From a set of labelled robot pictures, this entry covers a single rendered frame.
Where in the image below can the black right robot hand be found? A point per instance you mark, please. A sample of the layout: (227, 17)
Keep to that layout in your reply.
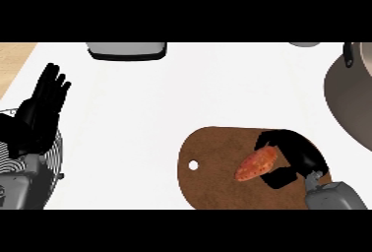
(303, 154)

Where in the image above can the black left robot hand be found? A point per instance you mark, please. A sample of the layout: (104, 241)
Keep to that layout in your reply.
(42, 108)

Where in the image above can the orange sweet potato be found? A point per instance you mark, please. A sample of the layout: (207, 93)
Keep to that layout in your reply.
(256, 164)

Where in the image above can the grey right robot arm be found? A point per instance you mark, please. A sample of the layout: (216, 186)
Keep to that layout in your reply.
(334, 195)

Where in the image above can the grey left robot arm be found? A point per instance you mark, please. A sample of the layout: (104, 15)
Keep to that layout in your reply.
(20, 183)

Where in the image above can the brown wooden cutting board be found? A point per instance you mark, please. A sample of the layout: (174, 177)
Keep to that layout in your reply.
(213, 170)

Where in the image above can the grey metal pot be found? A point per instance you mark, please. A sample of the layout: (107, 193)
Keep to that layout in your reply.
(352, 98)

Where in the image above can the small grey round object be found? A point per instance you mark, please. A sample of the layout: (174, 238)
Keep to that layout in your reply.
(305, 44)

